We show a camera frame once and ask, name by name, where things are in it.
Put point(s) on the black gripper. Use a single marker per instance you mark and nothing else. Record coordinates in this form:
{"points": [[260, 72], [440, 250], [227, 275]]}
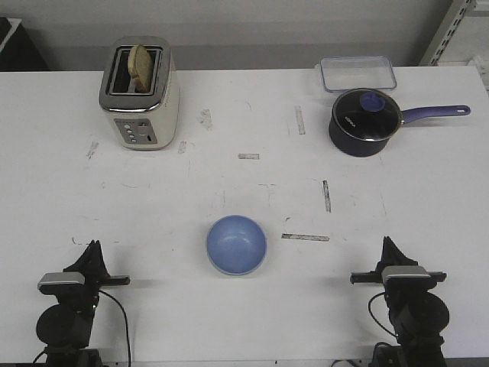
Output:
{"points": [[391, 255], [95, 274]]}

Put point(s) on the blue bowl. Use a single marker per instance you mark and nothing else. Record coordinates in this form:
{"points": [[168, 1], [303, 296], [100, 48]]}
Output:
{"points": [[236, 245]]}

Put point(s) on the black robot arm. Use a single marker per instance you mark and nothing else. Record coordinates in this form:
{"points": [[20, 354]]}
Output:
{"points": [[416, 315], [65, 328]]}

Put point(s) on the dark blue saucepan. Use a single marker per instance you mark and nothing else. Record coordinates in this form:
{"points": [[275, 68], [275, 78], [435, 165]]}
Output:
{"points": [[362, 149]]}

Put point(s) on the glass pot lid blue knob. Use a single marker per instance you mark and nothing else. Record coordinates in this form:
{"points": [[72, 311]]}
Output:
{"points": [[366, 114]]}

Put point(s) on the cream and chrome toaster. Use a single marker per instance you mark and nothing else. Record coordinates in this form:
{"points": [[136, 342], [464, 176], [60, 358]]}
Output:
{"points": [[141, 121]]}

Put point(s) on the clear plastic food container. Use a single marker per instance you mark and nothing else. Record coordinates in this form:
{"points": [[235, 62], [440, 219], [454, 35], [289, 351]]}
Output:
{"points": [[339, 74]]}

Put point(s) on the slice of toast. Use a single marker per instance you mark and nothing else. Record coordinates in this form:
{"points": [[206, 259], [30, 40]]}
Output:
{"points": [[140, 68]]}

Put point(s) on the white slotted shelf upright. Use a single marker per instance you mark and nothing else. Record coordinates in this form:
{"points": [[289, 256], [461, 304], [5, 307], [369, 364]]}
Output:
{"points": [[461, 38]]}

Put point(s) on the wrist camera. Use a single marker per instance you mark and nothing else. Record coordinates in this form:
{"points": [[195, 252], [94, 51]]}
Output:
{"points": [[57, 283], [403, 272]]}

